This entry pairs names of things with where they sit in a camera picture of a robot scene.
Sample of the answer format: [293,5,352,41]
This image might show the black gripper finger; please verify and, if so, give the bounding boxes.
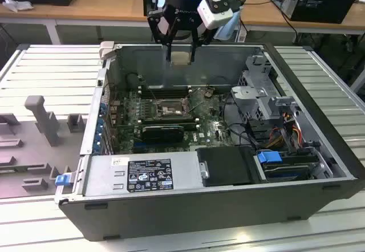
[190,17,214,64]
[147,5,180,62]

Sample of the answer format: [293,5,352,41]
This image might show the silver CPU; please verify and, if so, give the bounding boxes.
[170,51,192,66]

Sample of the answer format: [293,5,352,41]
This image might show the metal socket cover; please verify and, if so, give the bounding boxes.
[184,88,206,113]

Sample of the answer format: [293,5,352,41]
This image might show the black RAM slot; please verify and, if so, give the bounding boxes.
[139,120,198,125]
[139,115,198,119]
[139,88,191,94]
[139,117,198,122]
[139,94,191,99]
[139,91,191,96]
[139,123,199,128]
[139,85,191,91]

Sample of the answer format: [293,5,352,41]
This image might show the CPU socket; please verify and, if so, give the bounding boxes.
[158,97,189,117]

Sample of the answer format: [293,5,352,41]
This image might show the black computer tower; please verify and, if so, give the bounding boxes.
[142,0,168,18]

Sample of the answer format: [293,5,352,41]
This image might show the pale blue teach pendant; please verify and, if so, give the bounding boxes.
[215,6,243,40]

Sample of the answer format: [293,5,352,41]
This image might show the white power strip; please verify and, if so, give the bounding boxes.
[235,23,248,43]

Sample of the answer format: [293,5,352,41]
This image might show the black cylinder component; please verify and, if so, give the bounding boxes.
[126,74,140,90]

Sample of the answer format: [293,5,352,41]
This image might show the wooden desk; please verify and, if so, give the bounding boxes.
[0,0,365,46]

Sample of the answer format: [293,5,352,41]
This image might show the silver drive cage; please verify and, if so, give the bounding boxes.
[230,54,303,124]

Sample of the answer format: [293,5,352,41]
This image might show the green motherboard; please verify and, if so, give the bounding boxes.
[112,85,237,155]

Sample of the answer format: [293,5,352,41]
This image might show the black graphics card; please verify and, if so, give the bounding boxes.
[141,124,185,144]

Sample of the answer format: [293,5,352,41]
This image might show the black plastic shroud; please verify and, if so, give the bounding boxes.
[196,146,259,187]

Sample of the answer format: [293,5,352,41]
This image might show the hard disk in blue carrier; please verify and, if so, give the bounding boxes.
[255,150,313,182]

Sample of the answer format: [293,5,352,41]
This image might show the black desktop computer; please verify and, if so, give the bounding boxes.
[269,0,357,25]

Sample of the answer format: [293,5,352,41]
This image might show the white crumpled paper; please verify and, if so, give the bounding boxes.
[2,0,34,11]

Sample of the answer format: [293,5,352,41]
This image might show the silver power supply unit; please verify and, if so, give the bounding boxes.
[82,151,205,197]

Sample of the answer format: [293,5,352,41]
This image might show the black PC case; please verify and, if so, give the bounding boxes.
[54,41,365,241]

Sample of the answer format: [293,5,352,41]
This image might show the grey parts rack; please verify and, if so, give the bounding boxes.
[0,95,89,198]

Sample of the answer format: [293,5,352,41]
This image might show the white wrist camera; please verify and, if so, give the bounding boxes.
[196,0,234,31]

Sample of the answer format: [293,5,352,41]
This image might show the yellow wires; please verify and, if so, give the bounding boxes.
[267,136,286,150]

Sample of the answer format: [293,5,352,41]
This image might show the orange red wires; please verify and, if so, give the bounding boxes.
[288,120,303,147]

